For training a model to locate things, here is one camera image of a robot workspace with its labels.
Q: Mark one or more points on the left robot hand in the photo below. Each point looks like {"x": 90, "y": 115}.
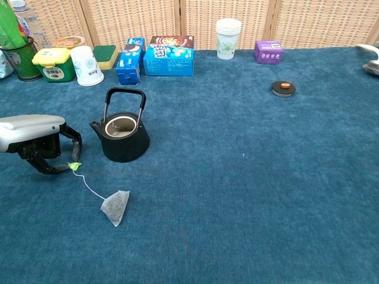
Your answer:
{"x": 29, "y": 130}

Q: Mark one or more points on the black cast iron teapot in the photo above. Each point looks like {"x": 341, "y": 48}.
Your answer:
{"x": 124, "y": 148}

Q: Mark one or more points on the black round disc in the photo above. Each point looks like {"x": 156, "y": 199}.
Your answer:
{"x": 282, "y": 90}

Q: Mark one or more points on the dark mesh pen holder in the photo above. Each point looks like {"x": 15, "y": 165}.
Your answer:
{"x": 23, "y": 63}

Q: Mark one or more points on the green tub with yellow lid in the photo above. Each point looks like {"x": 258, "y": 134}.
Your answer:
{"x": 54, "y": 66}

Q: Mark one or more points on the white wet wipes pack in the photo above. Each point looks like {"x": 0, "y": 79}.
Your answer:
{"x": 4, "y": 66}

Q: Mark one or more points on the upside-down white paper cup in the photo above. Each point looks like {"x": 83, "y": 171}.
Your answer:
{"x": 87, "y": 68}

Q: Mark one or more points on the orange sealed food cup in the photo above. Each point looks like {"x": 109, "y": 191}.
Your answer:
{"x": 69, "y": 42}

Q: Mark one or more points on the clear plastic water bottle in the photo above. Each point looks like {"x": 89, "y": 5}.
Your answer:
{"x": 31, "y": 26}

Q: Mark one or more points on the green cylindrical can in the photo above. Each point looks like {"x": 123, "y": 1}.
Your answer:
{"x": 9, "y": 26}

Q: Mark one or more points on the green and yellow sponge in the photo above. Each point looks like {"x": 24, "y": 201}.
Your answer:
{"x": 105, "y": 54}

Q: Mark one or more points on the narrow blue Oreo box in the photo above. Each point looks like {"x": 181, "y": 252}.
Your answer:
{"x": 128, "y": 65}

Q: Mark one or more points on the woven rattan folding screen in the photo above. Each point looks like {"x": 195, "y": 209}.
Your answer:
{"x": 133, "y": 20}

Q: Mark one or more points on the large blue cookie box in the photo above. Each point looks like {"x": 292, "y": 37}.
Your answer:
{"x": 168, "y": 62}

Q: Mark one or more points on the blue carpet table cover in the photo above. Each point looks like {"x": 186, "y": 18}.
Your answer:
{"x": 237, "y": 177}

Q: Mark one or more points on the small purple box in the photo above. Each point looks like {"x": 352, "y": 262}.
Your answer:
{"x": 268, "y": 53}

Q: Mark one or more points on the white plastic spoon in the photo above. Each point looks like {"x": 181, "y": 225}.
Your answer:
{"x": 368, "y": 49}

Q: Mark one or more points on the steel wool scrubber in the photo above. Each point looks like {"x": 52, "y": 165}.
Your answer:
{"x": 372, "y": 68}

